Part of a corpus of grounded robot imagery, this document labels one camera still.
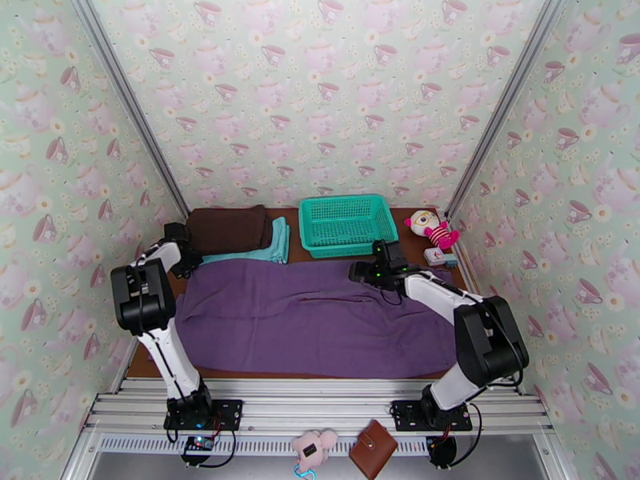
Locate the purple towel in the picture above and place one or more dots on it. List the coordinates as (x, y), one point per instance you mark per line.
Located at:
(300, 333)

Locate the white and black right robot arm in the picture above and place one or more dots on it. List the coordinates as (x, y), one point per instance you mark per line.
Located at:
(490, 343)

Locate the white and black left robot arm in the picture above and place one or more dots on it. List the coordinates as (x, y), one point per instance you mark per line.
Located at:
(165, 353)

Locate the brown folded trousers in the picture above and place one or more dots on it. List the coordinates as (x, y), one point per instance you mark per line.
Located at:
(230, 231)

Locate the teal folded trousers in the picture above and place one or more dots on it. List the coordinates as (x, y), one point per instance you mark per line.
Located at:
(277, 243)

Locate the teal plastic basket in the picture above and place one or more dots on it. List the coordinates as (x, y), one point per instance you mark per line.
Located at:
(347, 223)

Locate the small white box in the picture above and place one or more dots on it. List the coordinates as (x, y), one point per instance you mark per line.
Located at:
(431, 256)

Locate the pink striped plush doll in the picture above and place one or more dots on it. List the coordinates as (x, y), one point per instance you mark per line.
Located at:
(432, 228)

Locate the small blue box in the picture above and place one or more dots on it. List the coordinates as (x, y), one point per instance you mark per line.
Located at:
(450, 261)

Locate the brown leather wallet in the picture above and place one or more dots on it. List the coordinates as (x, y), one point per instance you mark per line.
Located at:
(372, 448)

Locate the blue carabiner clip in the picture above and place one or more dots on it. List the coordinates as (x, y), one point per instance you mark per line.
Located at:
(305, 473)

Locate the aluminium frame rail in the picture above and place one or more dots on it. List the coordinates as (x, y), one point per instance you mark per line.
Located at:
(325, 403)

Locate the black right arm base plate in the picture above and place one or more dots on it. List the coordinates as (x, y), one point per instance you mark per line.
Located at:
(405, 416)

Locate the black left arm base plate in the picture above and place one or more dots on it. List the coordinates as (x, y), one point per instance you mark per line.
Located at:
(230, 413)

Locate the aluminium corner post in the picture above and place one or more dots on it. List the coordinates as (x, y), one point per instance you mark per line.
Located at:
(126, 93)
(510, 93)

